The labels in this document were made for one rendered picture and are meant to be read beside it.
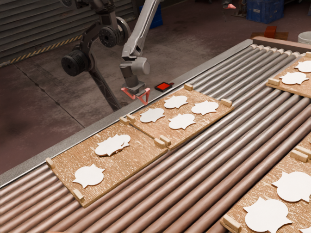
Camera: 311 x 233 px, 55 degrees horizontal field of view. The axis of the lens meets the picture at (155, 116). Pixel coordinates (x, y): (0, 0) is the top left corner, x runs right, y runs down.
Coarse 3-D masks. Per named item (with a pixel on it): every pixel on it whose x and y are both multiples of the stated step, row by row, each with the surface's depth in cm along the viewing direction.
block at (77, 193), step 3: (75, 189) 110; (75, 192) 109; (78, 192) 109; (75, 195) 109; (78, 195) 108; (81, 195) 107; (78, 198) 107; (81, 198) 106; (81, 201) 107; (84, 201) 108
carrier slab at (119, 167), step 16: (112, 128) 145; (128, 128) 143; (80, 144) 138; (96, 144) 136; (144, 144) 131; (64, 160) 130; (80, 160) 128; (96, 160) 126; (112, 160) 125; (128, 160) 123; (144, 160) 122; (64, 176) 121; (112, 176) 117; (128, 176) 116; (96, 192) 111
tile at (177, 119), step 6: (180, 114) 144; (186, 114) 143; (168, 120) 142; (174, 120) 141; (180, 120) 140; (186, 120) 139; (192, 120) 139; (174, 126) 137; (180, 126) 136; (186, 126) 135
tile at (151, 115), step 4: (156, 108) 152; (160, 108) 152; (148, 112) 150; (152, 112) 150; (156, 112) 149; (160, 112) 148; (144, 116) 147; (148, 116) 147; (152, 116) 146; (156, 116) 146; (160, 116) 145; (164, 116) 146; (140, 120) 145; (144, 120) 145; (148, 120) 144; (152, 120) 144; (156, 120) 144
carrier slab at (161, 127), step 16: (176, 96) 161; (192, 96) 158; (208, 96) 156; (144, 112) 152; (176, 112) 148; (224, 112) 141; (144, 128) 141; (160, 128) 139; (192, 128) 135; (176, 144) 127
